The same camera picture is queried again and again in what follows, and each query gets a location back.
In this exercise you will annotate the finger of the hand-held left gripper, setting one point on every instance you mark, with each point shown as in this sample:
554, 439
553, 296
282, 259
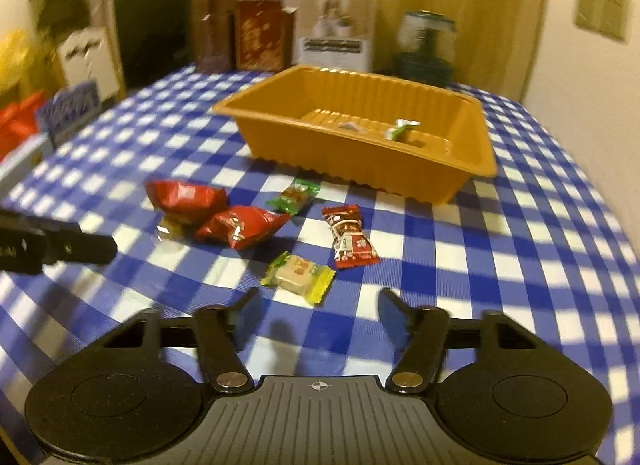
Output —
85, 247

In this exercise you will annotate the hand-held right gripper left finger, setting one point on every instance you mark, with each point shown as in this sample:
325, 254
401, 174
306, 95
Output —
245, 315

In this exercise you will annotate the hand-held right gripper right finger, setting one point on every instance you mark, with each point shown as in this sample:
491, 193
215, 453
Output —
392, 317

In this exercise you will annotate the yellow-green pastry packet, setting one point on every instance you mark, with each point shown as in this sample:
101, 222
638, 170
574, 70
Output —
297, 272

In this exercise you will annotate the red snack packet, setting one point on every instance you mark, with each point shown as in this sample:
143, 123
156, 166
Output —
240, 227
182, 197

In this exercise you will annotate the dark red candy packet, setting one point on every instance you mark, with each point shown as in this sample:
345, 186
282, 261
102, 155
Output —
350, 237

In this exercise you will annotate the green candy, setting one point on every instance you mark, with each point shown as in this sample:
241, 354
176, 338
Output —
400, 131
294, 196

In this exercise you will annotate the orange plastic tray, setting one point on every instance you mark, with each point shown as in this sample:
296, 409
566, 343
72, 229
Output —
300, 110

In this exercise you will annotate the golden wrapped candy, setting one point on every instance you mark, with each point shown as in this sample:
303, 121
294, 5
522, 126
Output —
170, 231

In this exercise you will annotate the red bag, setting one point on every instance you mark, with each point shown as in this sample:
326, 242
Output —
17, 125

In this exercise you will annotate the blue checked tablecloth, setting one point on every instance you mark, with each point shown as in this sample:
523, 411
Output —
500, 245

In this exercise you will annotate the blue milk carton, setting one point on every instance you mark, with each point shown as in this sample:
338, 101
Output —
70, 110

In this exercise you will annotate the yellow plastic bag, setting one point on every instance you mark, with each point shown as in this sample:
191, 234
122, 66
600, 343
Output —
15, 62

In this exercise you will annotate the white chair back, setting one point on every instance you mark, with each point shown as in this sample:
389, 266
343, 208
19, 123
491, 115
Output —
87, 57

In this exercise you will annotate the grey snack packet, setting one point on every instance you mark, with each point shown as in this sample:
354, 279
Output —
349, 125

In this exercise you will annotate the brown cylindrical tin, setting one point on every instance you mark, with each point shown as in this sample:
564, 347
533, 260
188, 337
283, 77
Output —
212, 30

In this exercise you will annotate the glass jar with green lid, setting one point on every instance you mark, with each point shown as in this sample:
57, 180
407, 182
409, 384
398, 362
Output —
425, 45

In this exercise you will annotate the red patterned box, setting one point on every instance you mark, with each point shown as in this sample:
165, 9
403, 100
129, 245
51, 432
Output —
260, 35

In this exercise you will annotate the white printed carton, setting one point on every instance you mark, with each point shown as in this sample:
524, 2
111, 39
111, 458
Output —
335, 30

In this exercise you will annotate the beige wall socket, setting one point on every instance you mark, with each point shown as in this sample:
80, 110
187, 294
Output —
602, 15

